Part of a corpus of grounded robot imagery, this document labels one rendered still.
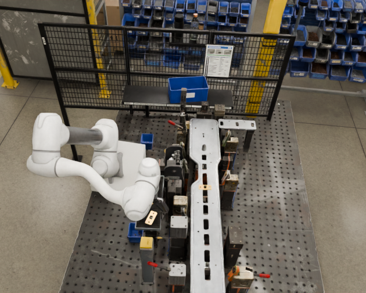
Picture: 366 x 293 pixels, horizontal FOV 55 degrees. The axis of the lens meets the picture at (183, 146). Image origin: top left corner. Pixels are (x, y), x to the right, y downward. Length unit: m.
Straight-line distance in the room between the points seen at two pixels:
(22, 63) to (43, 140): 2.96
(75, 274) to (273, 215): 1.39
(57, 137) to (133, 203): 0.57
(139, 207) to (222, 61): 1.67
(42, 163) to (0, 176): 2.12
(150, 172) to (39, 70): 3.31
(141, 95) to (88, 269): 1.39
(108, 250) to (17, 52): 2.94
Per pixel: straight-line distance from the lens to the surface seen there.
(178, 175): 2.26
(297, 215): 2.73
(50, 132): 1.87
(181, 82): 2.94
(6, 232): 3.58
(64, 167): 1.84
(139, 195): 1.56
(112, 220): 2.57
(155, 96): 2.93
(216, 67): 2.92
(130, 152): 2.58
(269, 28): 2.83
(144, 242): 1.94
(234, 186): 2.42
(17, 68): 4.86
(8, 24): 4.53
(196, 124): 2.74
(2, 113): 4.69
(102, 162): 2.35
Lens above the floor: 2.87
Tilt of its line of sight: 47 degrees down
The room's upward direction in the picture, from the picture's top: 4 degrees clockwise
